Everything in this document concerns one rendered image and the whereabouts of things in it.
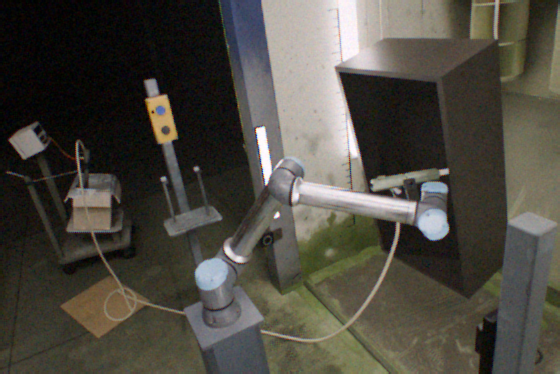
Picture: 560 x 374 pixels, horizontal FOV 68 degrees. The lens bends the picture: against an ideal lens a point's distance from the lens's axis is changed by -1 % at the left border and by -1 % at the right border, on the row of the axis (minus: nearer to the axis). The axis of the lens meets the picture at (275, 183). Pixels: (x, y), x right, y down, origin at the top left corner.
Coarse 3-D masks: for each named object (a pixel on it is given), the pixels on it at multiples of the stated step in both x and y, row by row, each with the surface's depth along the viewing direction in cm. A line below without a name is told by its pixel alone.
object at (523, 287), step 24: (528, 216) 64; (528, 240) 61; (552, 240) 62; (504, 264) 67; (528, 264) 63; (504, 288) 68; (528, 288) 64; (504, 312) 70; (528, 312) 66; (504, 336) 72; (528, 336) 69; (504, 360) 74; (528, 360) 72
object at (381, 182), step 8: (432, 168) 189; (384, 176) 185; (392, 176) 186; (400, 176) 185; (408, 176) 185; (416, 176) 185; (424, 176) 185; (432, 176) 186; (376, 184) 183; (384, 184) 184; (392, 184) 184; (400, 184) 185
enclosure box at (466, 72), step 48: (384, 48) 196; (432, 48) 177; (480, 48) 160; (384, 96) 222; (432, 96) 206; (480, 96) 167; (384, 144) 232; (432, 144) 224; (480, 144) 176; (384, 192) 243; (480, 192) 187; (384, 240) 256; (432, 240) 251; (480, 240) 199
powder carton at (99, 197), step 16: (96, 176) 379; (112, 176) 374; (80, 192) 342; (96, 192) 346; (112, 192) 351; (80, 208) 348; (96, 208) 352; (112, 208) 381; (80, 224) 354; (96, 224) 357
